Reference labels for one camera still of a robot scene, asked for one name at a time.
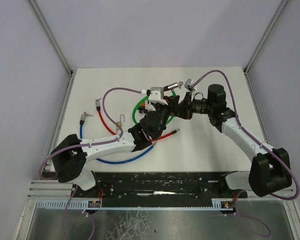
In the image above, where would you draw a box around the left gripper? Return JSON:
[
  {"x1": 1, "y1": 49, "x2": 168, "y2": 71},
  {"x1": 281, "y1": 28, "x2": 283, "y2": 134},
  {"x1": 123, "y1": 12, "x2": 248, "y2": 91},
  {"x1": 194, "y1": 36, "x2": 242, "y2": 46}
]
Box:
[{"x1": 152, "y1": 95, "x2": 179, "y2": 140}]

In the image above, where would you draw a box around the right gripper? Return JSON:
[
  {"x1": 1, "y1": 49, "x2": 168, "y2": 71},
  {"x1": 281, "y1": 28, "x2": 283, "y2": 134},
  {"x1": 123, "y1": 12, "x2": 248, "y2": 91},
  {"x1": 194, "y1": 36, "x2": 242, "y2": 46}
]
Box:
[{"x1": 177, "y1": 92, "x2": 214, "y2": 120}]

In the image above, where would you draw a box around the green cable lock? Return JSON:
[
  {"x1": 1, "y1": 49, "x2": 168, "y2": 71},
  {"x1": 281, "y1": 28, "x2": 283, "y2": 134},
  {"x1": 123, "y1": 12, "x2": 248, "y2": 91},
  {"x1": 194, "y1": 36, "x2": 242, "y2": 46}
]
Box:
[{"x1": 131, "y1": 81, "x2": 184, "y2": 124}]

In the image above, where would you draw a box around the green lock key bunch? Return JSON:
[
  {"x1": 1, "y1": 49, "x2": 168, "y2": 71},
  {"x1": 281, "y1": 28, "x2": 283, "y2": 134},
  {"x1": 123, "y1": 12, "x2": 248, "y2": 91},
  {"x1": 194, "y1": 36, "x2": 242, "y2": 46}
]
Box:
[{"x1": 175, "y1": 81, "x2": 184, "y2": 89}]

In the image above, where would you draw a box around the orange padlock with keys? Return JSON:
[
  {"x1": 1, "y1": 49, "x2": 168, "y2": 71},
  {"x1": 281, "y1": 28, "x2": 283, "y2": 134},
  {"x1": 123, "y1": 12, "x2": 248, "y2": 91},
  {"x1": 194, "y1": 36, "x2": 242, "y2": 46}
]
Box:
[{"x1": 137, "y1": 100, "x2": 149, "y2": 114}]

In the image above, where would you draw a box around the brass padlock with key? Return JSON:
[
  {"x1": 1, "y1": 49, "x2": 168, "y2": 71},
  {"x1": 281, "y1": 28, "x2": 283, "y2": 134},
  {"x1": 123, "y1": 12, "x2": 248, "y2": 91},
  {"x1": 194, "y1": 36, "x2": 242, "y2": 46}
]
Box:
[{"x1": 116, "y1": 114, "x2": 125, "y2": 134}]

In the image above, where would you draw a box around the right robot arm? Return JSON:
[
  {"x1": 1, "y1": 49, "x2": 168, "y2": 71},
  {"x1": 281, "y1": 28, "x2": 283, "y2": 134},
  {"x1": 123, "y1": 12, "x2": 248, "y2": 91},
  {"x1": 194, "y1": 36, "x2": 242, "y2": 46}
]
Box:
[{"x1": 178, "y1": 80, "x2": 292, "y2": 198}]

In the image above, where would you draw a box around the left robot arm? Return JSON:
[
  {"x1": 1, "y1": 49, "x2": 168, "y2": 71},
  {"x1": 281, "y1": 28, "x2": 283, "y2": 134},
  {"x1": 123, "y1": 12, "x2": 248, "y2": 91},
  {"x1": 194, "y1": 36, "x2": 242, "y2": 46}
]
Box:
[{"x1": 51, "y1": 95, "x2": 180, "y2": 198}]

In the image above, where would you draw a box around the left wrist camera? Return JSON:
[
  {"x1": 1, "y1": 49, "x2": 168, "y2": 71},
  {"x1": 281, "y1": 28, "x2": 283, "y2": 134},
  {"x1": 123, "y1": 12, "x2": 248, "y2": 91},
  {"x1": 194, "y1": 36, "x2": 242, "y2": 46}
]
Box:
[{"x1": 148, "y1": 87, "x2": 168, "y2": 105}]

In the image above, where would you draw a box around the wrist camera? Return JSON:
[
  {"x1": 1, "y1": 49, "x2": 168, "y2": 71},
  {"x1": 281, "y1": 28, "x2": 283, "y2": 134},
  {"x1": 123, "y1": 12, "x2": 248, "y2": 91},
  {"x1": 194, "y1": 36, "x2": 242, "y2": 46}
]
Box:
[
  {"x1": 183, "y1": 78, "x2": 196, "y2": 92},
  {"x1": 148, "y1": 87, "x2": 168, "y2": 105}
]

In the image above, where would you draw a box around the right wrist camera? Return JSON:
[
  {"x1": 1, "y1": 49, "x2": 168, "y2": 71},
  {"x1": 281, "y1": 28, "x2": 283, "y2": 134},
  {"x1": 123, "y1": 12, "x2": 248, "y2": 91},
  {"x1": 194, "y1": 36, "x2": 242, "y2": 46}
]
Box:
[{"x1": 183, "y1": 78, "x2": 196, "y2": 92}]

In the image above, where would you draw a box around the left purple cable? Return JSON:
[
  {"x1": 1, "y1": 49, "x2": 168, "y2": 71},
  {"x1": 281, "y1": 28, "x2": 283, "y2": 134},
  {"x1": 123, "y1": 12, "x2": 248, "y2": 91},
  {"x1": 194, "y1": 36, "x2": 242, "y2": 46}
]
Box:
[{"x1": 38, "y1": 87, "x2": 147, "y2": 240}]

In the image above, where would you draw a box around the red cable lock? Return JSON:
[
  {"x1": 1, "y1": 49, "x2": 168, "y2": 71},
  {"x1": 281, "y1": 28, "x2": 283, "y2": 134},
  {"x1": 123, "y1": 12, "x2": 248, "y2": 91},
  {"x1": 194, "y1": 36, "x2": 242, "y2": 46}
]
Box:
[{"x1": 94, "y1": 97, "x2": 180, "y2": 142}]

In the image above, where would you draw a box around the blue cable lock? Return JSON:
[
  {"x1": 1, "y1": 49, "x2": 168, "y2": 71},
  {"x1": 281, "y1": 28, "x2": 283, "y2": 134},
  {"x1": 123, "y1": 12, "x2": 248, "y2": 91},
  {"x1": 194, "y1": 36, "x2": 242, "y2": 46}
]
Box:
[{"x1": 79, "y1": 111, "x2": 155, "y2": 165}]

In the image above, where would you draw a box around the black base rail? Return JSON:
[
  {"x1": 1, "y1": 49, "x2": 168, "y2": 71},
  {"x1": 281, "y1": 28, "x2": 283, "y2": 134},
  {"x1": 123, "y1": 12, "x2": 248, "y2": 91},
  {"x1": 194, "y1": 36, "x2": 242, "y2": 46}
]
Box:
[{"x1": 74, "y1": 171, "x2": 239, "y2": 199}]

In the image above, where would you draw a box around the left aluminium frame post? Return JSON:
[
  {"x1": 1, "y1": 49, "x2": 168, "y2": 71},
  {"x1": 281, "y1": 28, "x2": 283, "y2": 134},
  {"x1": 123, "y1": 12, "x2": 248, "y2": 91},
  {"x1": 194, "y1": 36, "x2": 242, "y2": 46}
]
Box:
[{"x1": 27, "y1": 0, "x2": 75, "y2": 76}]

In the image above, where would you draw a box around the aluminium frame post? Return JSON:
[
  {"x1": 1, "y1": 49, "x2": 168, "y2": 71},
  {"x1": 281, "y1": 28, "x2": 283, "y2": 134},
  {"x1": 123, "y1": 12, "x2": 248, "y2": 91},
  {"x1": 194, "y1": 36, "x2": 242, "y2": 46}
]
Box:
[
  {"x1": 27, "y1": 0, "x2": 75, "y2": 76},
  {"x1": 242, "y1": 0, "x2": 291, "y2": 73}
]

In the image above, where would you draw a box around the right aluminium frame post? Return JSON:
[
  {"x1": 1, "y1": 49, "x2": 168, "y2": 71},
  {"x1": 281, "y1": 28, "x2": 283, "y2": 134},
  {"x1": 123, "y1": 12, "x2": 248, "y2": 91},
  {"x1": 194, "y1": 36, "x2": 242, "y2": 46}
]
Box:
[{"x1": 242, "y1": 0, "x2": 291, "y2": 73}]

